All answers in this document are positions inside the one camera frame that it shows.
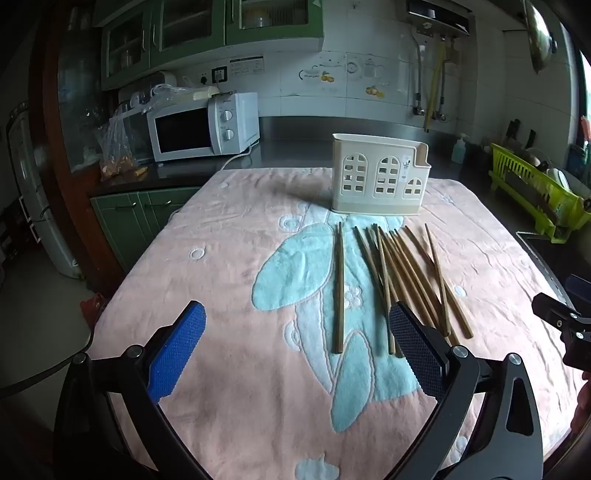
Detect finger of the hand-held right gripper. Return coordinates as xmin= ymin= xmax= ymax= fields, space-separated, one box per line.
xmin=531 ymin=292 xmax=591 ymax=371

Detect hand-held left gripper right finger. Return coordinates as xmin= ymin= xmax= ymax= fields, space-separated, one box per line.
xmin=389 ymin=301 xmax=544 ymax=480

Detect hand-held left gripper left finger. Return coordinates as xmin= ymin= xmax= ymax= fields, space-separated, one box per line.
xmin=53 ymin=300 xmax=211 ymax=480

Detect pile of wooden chopsticks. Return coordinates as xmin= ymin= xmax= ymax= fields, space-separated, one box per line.
xmin=333 ymin=222 xmax=475 ymax=358

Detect cream plastic chopstick holder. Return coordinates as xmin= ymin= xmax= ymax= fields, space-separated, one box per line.
xmin=331 ymin=133 xmax=431 ymax=217

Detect person's right forearm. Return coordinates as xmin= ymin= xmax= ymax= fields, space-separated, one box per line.
xmin=571 ymin=371 xmax=591 ymax=437

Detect pink printed towel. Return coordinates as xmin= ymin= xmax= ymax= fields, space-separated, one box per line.
xmin=88 ymin=166 xmax=585 ymax=480

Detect red plastic bag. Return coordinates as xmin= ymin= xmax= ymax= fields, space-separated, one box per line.
xmin=81 ymin=295 xmax=107 ymax=328

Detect green plastic dish rack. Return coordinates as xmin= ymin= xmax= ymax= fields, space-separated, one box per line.
xmin=488 ymin=143 xmax=591 ymax=244

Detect green base cabinets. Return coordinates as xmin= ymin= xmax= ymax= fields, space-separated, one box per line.
xmin=90 ymin=185 xmax=201 ymax=273

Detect silver refrigerator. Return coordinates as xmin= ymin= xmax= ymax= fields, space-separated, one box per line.
xmin=4 ymin=104 xmax=84 ymax=280

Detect clear plastic bag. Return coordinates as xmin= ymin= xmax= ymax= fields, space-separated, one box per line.
xmin=95 ymin=108 xmax=153 ymax=177

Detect white microwave oven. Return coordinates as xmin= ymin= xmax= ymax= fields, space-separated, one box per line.
xmin=147 ymin=91 xmax=260 ymax=163

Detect wooden framed glass door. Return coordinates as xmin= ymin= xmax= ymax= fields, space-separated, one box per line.
xmin=28 ymin=0 xmax=125 ymax=301

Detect steel pot lid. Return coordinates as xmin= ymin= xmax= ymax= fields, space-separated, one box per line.
xmin=522 ymin=0 xmax=559 ymax=75

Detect white notice sticker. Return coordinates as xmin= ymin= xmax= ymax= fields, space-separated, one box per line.
xmin=229 ymin=56 xmax=265 ymax=78

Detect black cable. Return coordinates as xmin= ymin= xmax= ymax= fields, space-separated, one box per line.
xmin=0 ymin=318 xmax=93 ymax=400

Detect white power cable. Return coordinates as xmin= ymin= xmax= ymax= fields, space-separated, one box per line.
xmin=219 ymin=141 xmax=259 ymax=172

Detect braided metal hose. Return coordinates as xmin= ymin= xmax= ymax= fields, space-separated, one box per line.
xmin=438 ymin=46 xmax=455 ymax=121
xmin=412 ymin=25 xmax=426 ymax=116

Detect yellow gas hose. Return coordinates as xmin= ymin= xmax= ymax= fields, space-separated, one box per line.
xmin=424 ymin=39 xmax=448 ymax=132

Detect wall water heater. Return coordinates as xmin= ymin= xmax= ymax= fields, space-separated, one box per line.
xmin=405 ymin=0 xmax=475 ymax=37

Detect green wall cabinets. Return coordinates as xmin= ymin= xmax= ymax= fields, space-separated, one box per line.
xmin=92 ymin=0 xmax=324 ymax=90

